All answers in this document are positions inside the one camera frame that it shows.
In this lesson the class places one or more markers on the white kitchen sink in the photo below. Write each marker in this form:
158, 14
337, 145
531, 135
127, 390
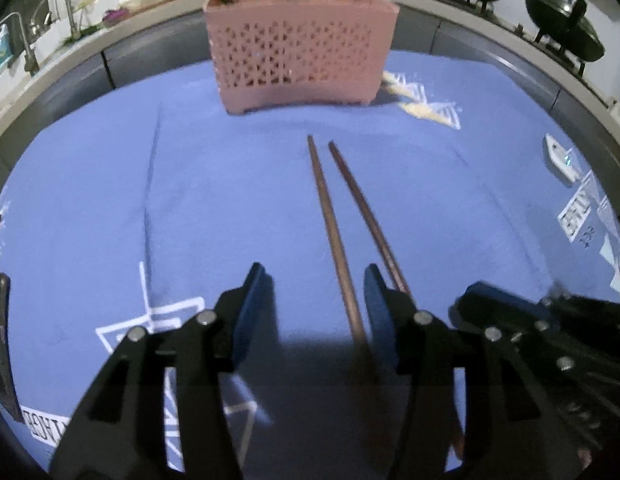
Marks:
55, 42

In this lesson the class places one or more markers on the pink plastic utensil basket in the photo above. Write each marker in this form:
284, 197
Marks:
290, 55

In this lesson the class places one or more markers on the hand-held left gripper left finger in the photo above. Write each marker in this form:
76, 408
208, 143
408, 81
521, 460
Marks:
250, 310

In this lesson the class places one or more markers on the black wok with lid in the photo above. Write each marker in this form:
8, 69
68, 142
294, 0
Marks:
565, 30

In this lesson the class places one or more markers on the black smartphone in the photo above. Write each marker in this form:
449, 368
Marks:
0, 350

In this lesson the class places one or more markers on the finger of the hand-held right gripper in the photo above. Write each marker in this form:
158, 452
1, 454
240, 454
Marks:
580, 380
495, 305

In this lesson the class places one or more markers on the steel gas stove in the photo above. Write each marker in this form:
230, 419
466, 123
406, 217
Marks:
580, 66

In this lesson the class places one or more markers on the small white device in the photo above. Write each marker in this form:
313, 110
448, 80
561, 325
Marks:
560, 157

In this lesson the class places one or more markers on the purple plastic bag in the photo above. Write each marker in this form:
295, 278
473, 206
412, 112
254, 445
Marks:
115, 16

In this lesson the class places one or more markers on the blue printed tablecloth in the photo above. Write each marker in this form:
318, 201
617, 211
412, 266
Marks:
215, 185

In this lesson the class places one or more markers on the single brown chopstick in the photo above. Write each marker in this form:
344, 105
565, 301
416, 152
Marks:
335, 235
366, 210

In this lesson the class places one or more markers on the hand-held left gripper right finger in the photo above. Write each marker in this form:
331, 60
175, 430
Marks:
377, 310

